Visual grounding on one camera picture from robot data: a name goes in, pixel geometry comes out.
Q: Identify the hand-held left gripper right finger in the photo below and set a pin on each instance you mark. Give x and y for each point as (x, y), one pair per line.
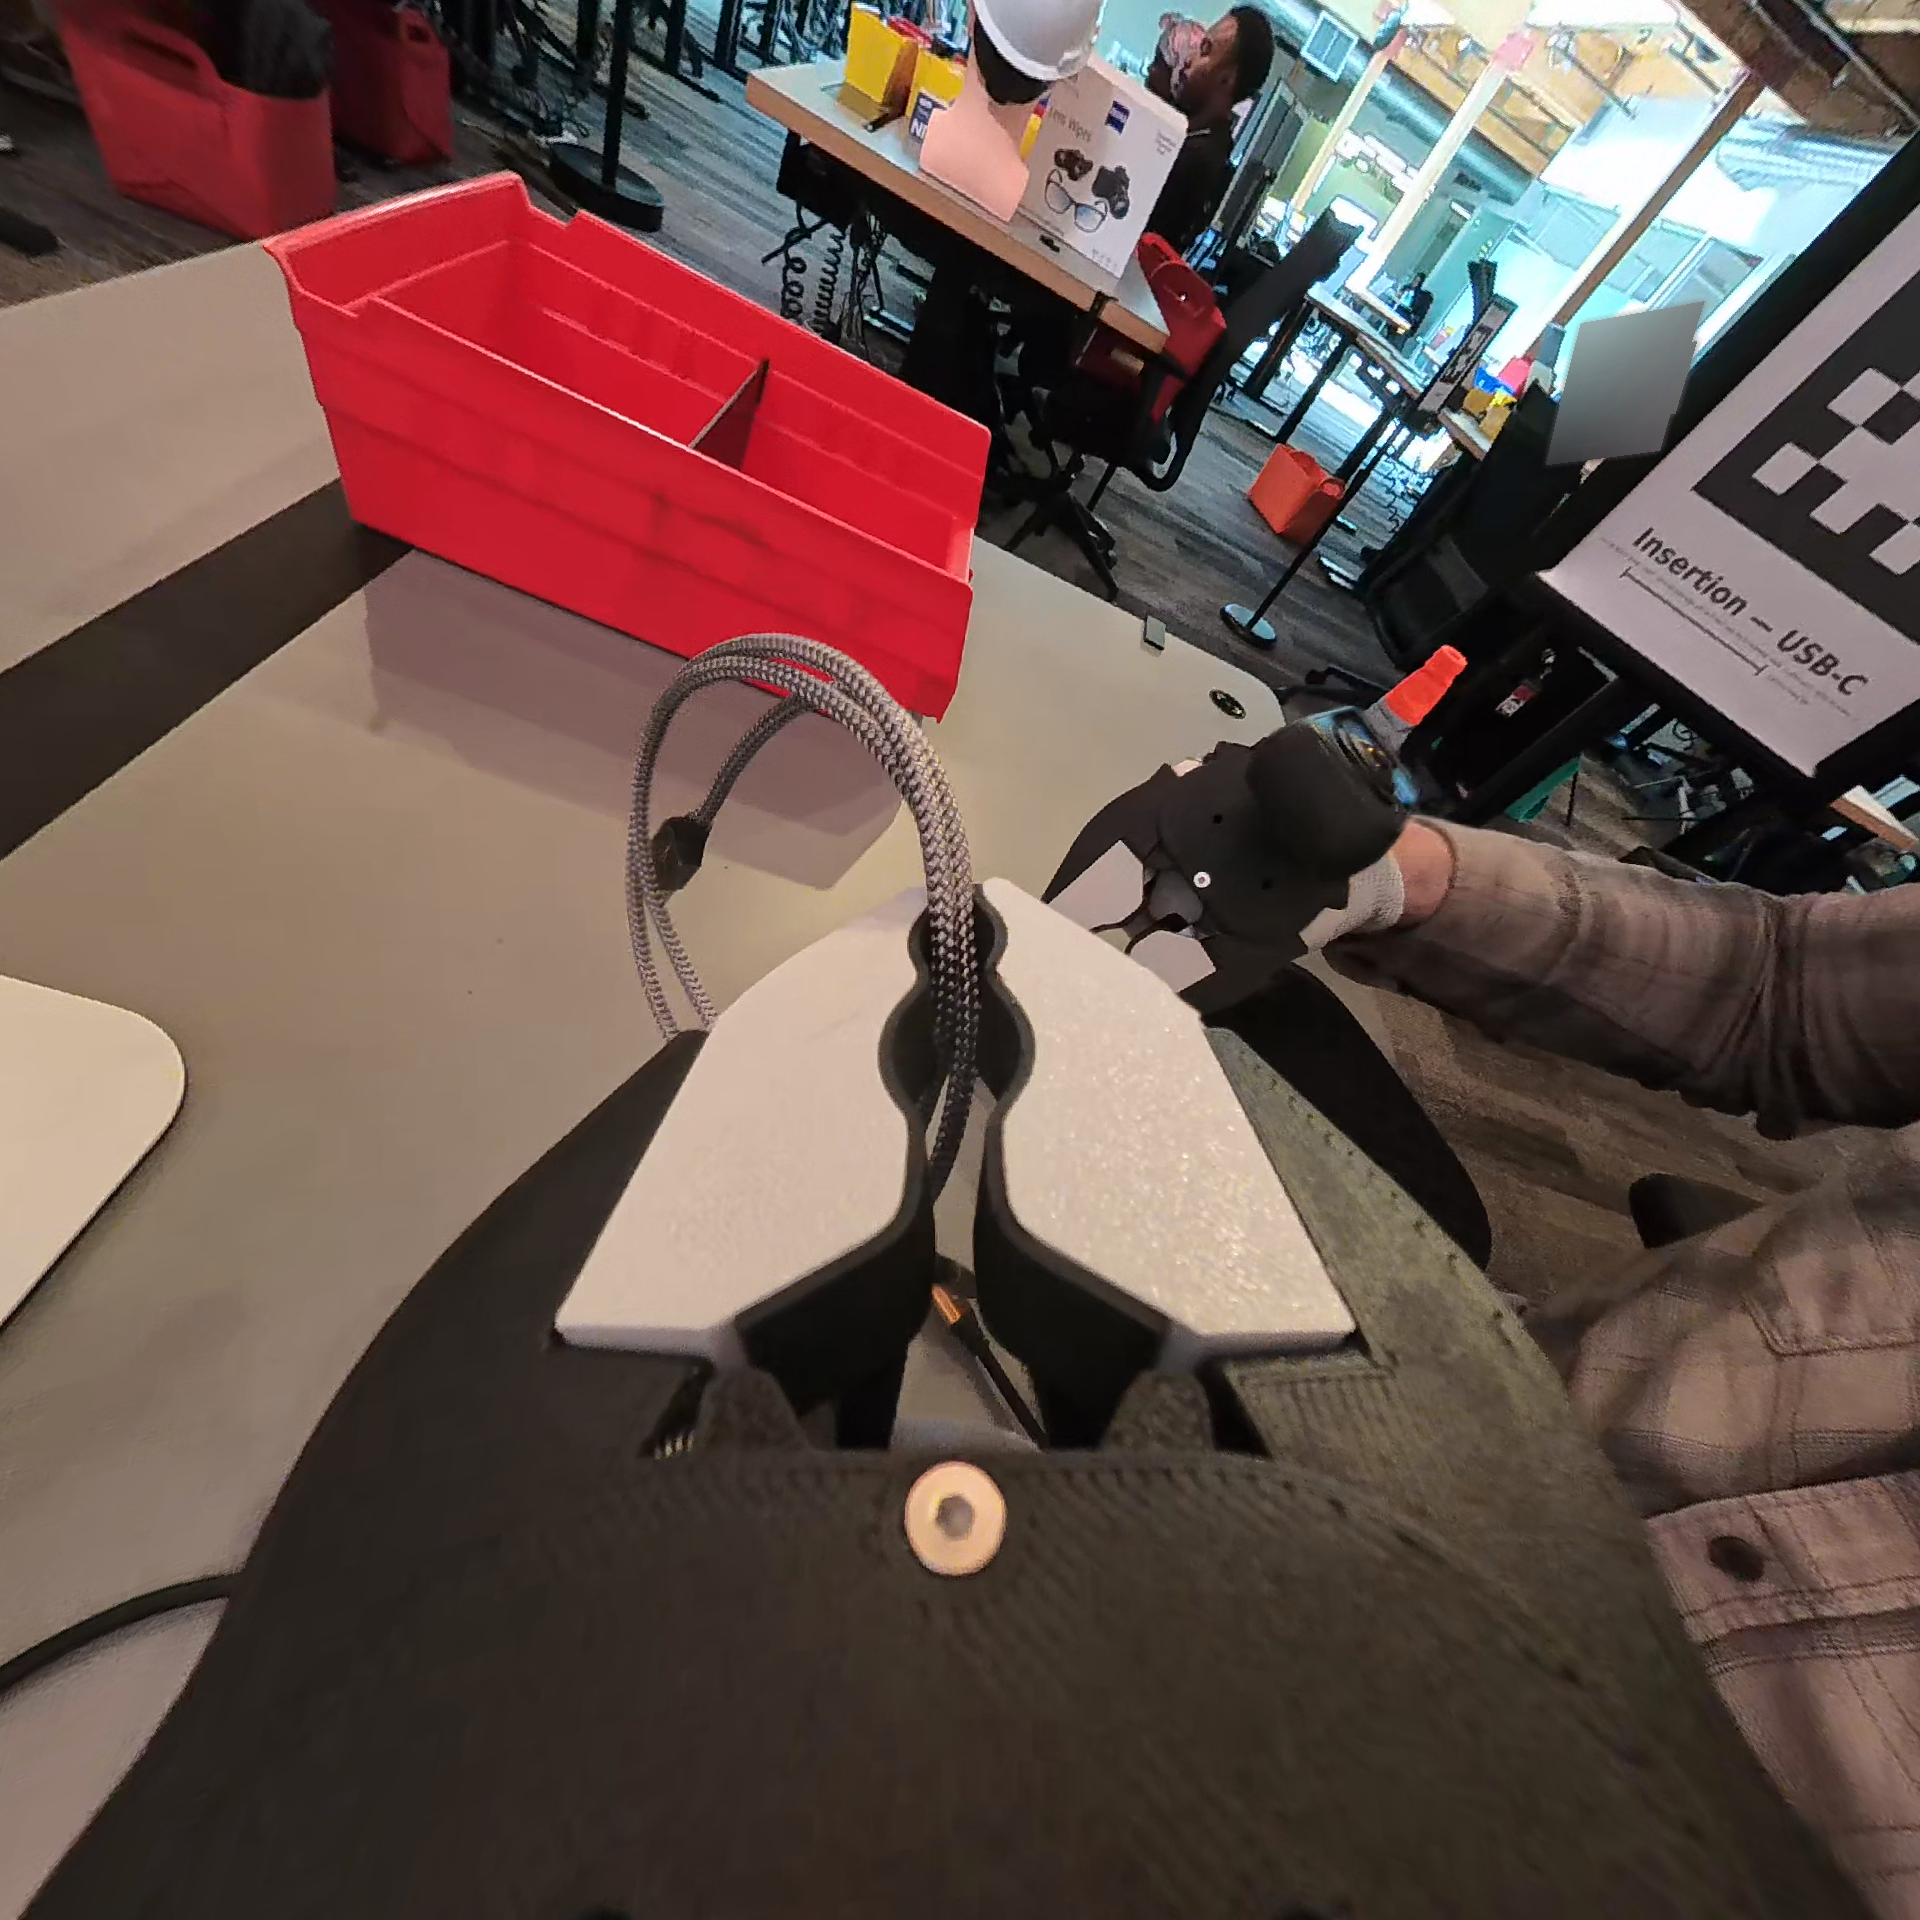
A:
(1172, 1187)

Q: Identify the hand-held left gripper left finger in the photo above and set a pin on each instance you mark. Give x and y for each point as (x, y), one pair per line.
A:
(737, 1187)

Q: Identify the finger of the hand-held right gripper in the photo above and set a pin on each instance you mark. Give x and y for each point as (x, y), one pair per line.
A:
(1094, 890)
(1164, 937)

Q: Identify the person's right hand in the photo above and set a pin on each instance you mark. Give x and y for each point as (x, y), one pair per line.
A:
(1389, 885)

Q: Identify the orange traffic cone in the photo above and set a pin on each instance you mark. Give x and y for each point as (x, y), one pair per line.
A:
(1421, 683)

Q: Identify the orange storage crate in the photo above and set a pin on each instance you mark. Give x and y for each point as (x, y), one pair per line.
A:
(1297, 490)

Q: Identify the red black office chair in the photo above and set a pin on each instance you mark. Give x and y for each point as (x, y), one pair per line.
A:
(1202, 362)

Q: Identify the black framed marker sign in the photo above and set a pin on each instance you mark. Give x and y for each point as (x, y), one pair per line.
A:
(1803, 481)

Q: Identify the red plastic bin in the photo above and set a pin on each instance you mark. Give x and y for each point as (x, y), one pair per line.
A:
(602, 451)

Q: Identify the white product box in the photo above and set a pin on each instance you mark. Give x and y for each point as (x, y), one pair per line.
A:
(1095, 180)

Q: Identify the mannequin head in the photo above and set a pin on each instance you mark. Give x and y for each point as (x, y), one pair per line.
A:
(977, 145)

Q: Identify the background office desk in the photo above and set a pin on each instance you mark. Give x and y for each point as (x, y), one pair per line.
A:
(901, 164)

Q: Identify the white hard hat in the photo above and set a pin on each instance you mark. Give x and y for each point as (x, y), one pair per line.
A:
(1036, 37)

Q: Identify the yellow plastic bin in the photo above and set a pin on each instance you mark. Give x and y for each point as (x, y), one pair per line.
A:
(901, 56)

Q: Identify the red storage crate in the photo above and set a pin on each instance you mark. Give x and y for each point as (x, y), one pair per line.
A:
(393, 76)
(196, 136)

